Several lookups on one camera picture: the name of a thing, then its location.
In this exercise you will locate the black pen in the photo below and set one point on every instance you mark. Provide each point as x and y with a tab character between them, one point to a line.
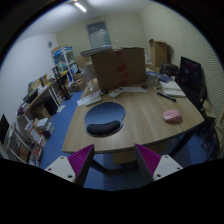
166	96

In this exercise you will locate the blue mouse pad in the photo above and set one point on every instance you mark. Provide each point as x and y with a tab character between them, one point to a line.
104	119

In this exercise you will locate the open white notebook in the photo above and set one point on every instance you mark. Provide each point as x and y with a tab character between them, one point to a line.
172	89

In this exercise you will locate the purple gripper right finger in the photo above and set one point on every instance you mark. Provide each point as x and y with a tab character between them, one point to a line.
153	166

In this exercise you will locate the pink computer mouse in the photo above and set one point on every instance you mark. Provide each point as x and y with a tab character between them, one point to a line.
172	116

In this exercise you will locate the tall cardboard box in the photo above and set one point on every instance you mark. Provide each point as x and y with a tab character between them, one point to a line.
158	50

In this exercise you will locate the black computer monitor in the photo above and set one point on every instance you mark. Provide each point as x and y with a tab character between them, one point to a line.
190	79

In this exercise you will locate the white keyboard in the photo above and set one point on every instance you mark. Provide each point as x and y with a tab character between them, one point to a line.
88	98

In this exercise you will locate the blue book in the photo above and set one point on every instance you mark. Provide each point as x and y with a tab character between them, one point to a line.
161	77

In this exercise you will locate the wooden side desk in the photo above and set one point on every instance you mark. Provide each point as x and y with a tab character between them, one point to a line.
42	104

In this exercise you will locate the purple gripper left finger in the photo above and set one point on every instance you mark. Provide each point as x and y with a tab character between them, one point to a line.
75	167

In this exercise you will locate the round wall clock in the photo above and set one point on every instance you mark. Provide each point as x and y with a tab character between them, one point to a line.
49	44

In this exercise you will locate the large cardboard box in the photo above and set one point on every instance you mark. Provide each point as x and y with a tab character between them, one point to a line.
119	68

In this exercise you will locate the ceiling light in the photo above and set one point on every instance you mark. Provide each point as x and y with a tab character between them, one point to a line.
80	7

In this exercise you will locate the white paper sheet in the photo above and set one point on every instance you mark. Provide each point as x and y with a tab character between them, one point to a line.
135	89

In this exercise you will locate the white shelf unit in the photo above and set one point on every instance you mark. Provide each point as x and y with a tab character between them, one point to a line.
26	148

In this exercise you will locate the white remote control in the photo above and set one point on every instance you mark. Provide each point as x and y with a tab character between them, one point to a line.
116	92

